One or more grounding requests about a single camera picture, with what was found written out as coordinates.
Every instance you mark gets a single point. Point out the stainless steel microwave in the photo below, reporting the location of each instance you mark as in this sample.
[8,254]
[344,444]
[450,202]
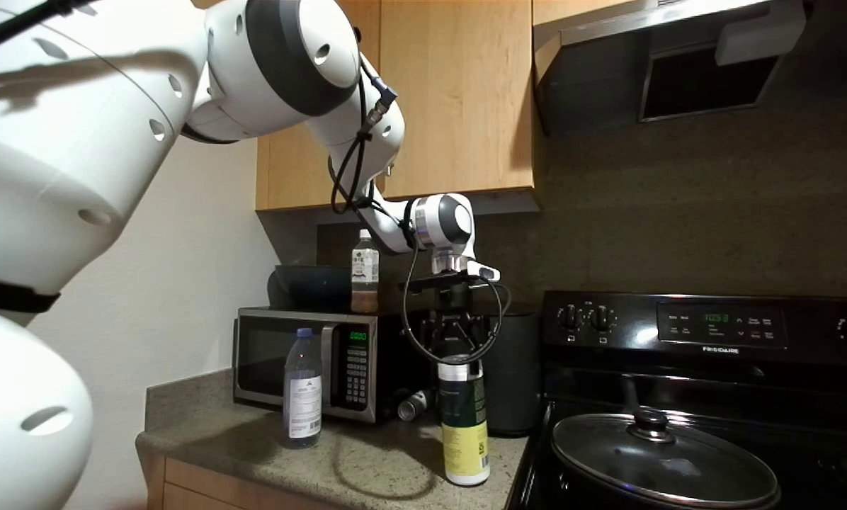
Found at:
[353,360]

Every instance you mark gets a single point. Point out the tea bottle white cap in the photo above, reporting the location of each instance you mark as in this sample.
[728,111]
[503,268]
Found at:
[364,275]

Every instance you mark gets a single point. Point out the black electric stove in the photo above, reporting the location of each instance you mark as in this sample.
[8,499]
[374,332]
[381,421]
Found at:
[761,373]

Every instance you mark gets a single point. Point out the clear water bottle blue cap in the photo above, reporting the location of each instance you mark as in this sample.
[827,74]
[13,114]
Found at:
[304,390]

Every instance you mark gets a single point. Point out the black air fryer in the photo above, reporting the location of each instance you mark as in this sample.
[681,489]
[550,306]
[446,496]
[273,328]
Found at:
[514,379]

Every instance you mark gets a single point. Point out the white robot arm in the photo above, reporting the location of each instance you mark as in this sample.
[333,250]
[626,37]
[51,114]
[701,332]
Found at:
[92,100]

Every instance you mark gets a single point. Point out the yellow green container white lid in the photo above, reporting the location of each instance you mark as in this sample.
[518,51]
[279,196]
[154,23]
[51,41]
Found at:
[466,452]

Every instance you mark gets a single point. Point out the steel range hood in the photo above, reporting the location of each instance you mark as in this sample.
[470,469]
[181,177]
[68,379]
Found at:
[649,60]

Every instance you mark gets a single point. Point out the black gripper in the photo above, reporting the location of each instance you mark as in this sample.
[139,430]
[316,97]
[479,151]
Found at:
[459,313]

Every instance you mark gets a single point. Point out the black pan with glass lid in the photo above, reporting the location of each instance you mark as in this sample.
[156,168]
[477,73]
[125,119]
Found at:
[644,458]

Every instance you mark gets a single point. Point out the wooden upper cabinet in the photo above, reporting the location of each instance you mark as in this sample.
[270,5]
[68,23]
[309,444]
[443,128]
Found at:
[463,77]

